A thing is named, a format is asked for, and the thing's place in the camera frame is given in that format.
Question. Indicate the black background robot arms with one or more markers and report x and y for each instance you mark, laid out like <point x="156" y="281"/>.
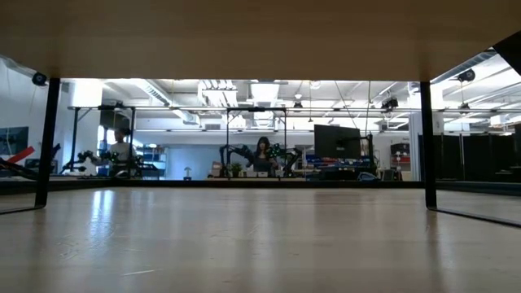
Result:
<point x="83" y="156"/>

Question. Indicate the dark partition panels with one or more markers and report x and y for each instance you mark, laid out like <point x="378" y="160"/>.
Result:
<point x="476" y="156"/>

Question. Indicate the dark wall picture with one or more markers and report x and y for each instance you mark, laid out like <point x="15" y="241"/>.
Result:
<point x="14" y="140"/>

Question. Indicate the small green potted plant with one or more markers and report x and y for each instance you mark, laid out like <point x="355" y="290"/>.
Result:
<point x="236" y="167"/>

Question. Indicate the black computer monitor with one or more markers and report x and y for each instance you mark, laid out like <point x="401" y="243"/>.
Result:
<point x="335" y="142"/>

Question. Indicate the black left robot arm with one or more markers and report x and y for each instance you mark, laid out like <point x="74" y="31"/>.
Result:
<point x="16" y="169"/>

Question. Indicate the black rig-mounted camera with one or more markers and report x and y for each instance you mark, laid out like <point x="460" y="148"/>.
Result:
<point x="389" y="103"/>

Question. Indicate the blue storage bins rack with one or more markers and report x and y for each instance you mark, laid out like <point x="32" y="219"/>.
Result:
<point x="334" y="161"/>

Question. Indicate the small white table lamp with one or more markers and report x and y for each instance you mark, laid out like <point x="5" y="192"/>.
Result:
<point x="187" y="173"/>

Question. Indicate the brown cardboard box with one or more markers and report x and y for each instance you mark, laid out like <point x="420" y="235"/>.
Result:
<point x="215" y="169"/>

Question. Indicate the wooden shelf board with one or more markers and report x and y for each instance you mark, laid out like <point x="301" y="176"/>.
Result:
<point x="260" y="36"/>

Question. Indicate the black dome ceiling camera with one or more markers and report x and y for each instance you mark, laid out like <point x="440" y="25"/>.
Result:
<point x="39" y="78"/>
<point x="466" y="75"/>

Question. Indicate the black metal shelf leg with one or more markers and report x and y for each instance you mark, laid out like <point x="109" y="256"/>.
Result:
<point x="428" y="142"/>
<point x="48" y="142"/>

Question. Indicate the black metal rig frame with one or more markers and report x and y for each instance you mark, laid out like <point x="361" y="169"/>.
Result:
<point x="227" y="130"/>
<point x="74" y="138"/>

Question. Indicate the person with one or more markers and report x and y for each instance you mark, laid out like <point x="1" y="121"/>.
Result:
<point x="262" y="156"/>
<point x="120" y="150"/>

